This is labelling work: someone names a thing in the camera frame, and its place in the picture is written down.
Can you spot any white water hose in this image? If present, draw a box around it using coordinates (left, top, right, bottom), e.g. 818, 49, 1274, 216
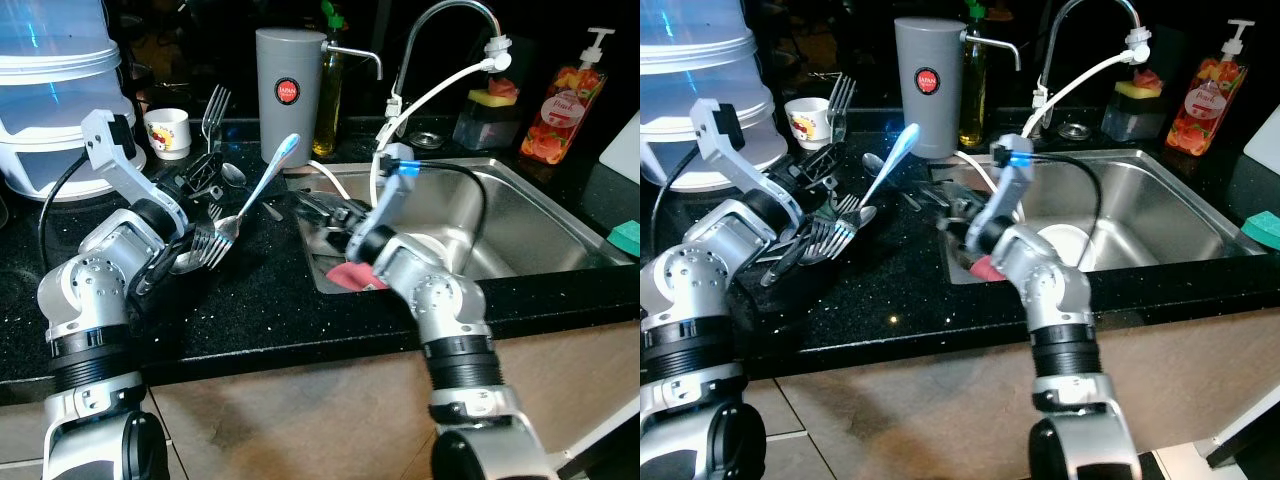
940, 48, 1151, 191
300, 55, 513, 206

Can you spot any chrome filter tap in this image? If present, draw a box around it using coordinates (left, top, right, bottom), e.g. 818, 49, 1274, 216
322, 42, 383, 81
963, 33, 1021, 71

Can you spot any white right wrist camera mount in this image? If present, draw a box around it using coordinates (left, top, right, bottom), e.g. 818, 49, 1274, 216
358, 143, 423, 243
985, 135, 1038, 241

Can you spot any yellow oil bottle green cap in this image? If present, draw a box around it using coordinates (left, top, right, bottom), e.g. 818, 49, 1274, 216
315, 5, 346, 158
957, 0, 986, 149

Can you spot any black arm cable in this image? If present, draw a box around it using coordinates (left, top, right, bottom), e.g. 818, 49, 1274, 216
38, 148, 96, 273
1028, 148, 1103, 266
405, 158, 489, 279
648, 140, 701, 241

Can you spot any white board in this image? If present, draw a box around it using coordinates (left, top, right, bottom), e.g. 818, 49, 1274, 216
605, 110, 641, 181
1243, 105, 1280, 166

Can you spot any stainless steel sink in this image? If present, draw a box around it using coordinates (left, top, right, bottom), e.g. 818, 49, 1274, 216
295, 155, 633, 296
935, 148, 1263, 286

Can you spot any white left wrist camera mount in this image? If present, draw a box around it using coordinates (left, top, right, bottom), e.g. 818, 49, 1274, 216
80, 108, 191, 241
690, 98, 801, 229

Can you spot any peach soap pump bottle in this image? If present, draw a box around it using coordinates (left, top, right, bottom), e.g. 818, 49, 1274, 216
520, 28, 614, 166
1165, 20, 1254, 156

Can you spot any steel spoon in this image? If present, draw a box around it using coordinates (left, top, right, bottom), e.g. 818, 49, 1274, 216
862, 152, 926, 211
221, 163, 283, 221
215, 133, 301, 243
850, 122, 921, 216

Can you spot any white tiered plastic container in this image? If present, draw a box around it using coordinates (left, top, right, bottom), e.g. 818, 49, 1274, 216
640, 0, 776, 191
0, 0, 139, 201

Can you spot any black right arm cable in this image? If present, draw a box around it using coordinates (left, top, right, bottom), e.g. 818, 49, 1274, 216
1028, 148, 1103, 266
405, 158, 489, 279

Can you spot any steel fork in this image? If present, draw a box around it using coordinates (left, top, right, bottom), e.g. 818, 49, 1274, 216
185, 222, 239, 273
828, 75, 858, 143
203, 85, 233, 153
800, 195, 863, 263

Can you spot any chrome gooseneck faucet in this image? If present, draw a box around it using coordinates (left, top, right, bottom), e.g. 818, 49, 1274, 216
1035, 0, 1141, 131
390, 0, 501, 141

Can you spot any dark clear sponge holder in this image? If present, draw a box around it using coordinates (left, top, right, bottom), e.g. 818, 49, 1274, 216
1100, 86, 1166, 141
453, 95, 521, 151

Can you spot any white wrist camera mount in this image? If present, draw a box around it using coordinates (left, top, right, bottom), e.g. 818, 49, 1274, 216
690, 98, 801, 229
358, 143, 423, 243
80, 108, 191, 241
985, 135, 1038, 241

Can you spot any grey water filter canister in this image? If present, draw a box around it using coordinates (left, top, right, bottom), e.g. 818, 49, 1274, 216
893, 17, 966, 159
255, 28, 326, 168

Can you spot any small white printed cup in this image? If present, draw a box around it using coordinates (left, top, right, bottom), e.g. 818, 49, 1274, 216
783, 97, 833, 151
144, 108, 192, 161

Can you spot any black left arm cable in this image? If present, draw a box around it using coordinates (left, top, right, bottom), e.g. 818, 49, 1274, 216
648, 140, 701, 241
38, 148, 96, 273

